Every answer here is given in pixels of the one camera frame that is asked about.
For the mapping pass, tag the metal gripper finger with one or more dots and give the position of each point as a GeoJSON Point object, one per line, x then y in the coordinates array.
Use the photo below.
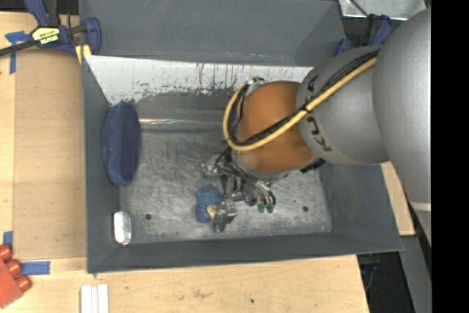
{"type": "Point", "coordinates": [219, 223]}
{"type": "Point", "coordinates": [231, 212]}

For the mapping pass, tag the blue knitted toy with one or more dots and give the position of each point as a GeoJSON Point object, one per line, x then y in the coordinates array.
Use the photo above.
{"type": "Point", "coordinates": [207, 197]}

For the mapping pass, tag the dark blue oval disc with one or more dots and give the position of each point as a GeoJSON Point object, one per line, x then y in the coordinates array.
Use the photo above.
{"type": "Point", "coordinates": [121, 143]}

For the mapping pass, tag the grey metal bin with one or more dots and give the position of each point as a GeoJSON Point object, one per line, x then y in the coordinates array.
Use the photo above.
{"type": "Point", "coordinates": [176, 25]}

